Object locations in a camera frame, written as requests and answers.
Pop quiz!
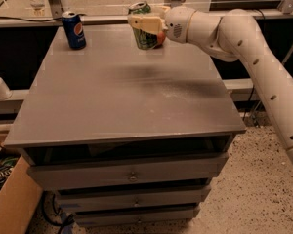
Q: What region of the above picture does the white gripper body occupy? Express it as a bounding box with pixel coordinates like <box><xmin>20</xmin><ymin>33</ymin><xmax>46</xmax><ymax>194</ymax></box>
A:
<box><xmin>165</xmin><ymin>6</ymin><xmax>195</xmax><ymax>43</ymax></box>

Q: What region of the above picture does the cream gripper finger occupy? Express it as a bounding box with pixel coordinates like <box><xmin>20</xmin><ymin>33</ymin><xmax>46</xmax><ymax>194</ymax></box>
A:
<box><xmin>151</xmin><ymin>5</ymin><xmax>170</xmax><ymax>17</ymax></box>
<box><xmin>127</xmin><ymin>14</ymin><xmax>167</xmax><ymax>35</ymax></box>

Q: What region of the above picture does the green soda can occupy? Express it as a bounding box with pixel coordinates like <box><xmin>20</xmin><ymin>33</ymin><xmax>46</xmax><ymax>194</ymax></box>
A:
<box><xmin>128</xmin><ymin>1</ymin><xmax>159</xmax><ymax>50</ymax></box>

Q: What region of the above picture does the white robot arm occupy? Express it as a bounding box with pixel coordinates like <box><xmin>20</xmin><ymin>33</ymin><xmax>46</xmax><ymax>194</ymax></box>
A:
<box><xmin>127</xmin><ymin>6</ymin><xmax>293</xmax><ymax>165</ymax></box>

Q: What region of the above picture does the blue Pepsi can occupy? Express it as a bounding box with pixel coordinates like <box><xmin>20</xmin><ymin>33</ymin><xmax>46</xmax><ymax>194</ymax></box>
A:
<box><xmin>62</xmin><ymin>11</ymin><xmax>86</xmax><ymax>50</ymax></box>

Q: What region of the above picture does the red apple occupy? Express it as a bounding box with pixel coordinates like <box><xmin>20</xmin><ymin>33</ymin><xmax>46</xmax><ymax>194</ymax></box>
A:
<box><xmin>157</xmin><ymin>31</ymin><xmax>166</xmax><ymax>47</ymax></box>

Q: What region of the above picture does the grey drawer cabinet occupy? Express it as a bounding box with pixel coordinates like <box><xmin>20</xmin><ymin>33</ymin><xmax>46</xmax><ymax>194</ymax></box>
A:
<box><xmin>6</xmin><ymin>24</ymin><xmax>245</xmax><ymax>218</ymax></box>

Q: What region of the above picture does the top grey drawer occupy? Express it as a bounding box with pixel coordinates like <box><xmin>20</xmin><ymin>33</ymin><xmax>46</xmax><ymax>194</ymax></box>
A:
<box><xmin>27</xmin><ymin>153</ymin><xmax>228</xmax><ymax>190</ymax></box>

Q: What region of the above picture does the grey drawer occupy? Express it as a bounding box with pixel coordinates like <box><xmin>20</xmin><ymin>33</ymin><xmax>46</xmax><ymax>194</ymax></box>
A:
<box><xmin>27</xmin><ymin>153</ymin><xmax>228</xmax><ymax>190</ymax></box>
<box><xmin>57</xmin><ymin>185</ymin><xmax>211</xmax><ymax>212</ymax></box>
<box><xmin>75</xmin><ymin>205</ymin><xmax>199</xmax><ymax>227</ymax></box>

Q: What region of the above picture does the middle grey drawer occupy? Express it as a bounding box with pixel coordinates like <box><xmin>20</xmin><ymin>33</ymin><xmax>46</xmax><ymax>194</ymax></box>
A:
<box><xmin>57</xmin><ymin>185</ymin><xmax>211</xmax><ymax>212</ymax></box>

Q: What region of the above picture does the bottom grey drawer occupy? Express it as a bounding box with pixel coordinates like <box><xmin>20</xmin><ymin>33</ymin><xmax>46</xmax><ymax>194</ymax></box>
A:
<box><xmin>75</xmin><ymin>205</ymin><xmax>199</xmax><ymax>227</ymax></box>

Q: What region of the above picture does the cardboard box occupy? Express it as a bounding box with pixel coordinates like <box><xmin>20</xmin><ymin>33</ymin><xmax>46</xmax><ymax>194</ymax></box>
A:
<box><xmin>0</xmin><ymin>157</ymin><xmax>42</xmax><ymax>234</ymax></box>

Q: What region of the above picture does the metal frame rail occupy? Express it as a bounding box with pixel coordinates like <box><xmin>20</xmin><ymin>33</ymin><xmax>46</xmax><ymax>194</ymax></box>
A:
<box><xmin>0</xmin><ymin>9</ymin><xmax>293</xmax><ymax>28</ymax></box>

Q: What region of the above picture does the black cable on rail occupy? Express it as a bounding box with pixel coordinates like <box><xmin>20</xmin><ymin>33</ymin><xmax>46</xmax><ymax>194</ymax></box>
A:
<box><xmin>0</xmin><ymin>15</ymin><xmax>63</xmax><ymax>23</ymax></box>

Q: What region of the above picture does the black floor cable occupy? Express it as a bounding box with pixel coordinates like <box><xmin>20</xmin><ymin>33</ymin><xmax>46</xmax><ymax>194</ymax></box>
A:
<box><xmin>40</xmin><ymin>192</ymin><xmax>76</xmax><ymax>234</ymax></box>

